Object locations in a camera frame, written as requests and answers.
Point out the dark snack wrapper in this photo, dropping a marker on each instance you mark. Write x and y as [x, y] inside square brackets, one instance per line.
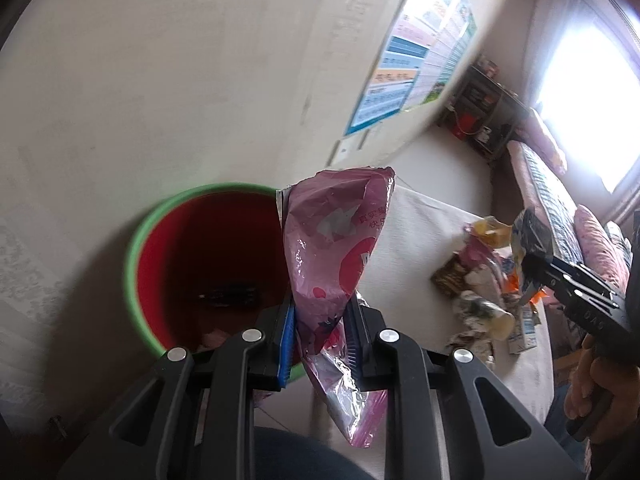
[532, 232]

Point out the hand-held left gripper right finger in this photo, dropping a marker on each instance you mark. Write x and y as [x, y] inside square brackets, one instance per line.
[353, 340]

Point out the pink floral cushion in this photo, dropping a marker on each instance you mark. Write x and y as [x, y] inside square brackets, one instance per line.
[545, 137]
[600, 242]

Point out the pink plastic bag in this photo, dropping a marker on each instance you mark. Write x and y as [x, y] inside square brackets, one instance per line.
[325, 260]

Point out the patterned sofa cushion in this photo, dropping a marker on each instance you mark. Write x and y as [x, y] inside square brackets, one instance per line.
[542, 190]

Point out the crumpled paper cup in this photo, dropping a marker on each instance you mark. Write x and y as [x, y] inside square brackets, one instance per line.
[492, 316]

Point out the wall poster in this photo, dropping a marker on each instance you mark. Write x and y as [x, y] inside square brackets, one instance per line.
[415, 60]

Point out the red bin with green rim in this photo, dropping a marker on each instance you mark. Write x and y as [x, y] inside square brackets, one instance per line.
[215, 240]

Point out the yellow snack wrapper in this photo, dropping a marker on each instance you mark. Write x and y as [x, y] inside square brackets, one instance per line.
[492, 227]

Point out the dark shelf unit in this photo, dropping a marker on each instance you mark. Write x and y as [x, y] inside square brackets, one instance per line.
[482, 105]

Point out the person's leg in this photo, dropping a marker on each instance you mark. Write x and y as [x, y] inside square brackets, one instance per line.
[300, 455]

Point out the window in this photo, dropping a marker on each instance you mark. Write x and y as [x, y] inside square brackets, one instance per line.
[590, 90]

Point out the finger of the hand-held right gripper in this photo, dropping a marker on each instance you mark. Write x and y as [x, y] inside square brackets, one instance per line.
[555, 272]

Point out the brown snack wrapper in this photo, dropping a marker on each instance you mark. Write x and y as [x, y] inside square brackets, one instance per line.
[447, 272]

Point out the pink snack wrapper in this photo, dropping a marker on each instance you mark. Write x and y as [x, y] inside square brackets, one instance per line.
[475, 255]

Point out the white tablecloth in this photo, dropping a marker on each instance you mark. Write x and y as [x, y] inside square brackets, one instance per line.
[415, 240]

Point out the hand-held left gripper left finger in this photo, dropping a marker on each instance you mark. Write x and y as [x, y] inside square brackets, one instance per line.
[287, 345]

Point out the person's right hand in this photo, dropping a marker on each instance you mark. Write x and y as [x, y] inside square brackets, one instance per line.
[582, 375]

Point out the white and blue milk carton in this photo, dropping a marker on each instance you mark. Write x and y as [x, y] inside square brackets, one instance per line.
[522, 335]

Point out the orange snack wrapper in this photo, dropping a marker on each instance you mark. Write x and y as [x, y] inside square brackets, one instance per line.
[510, 280]

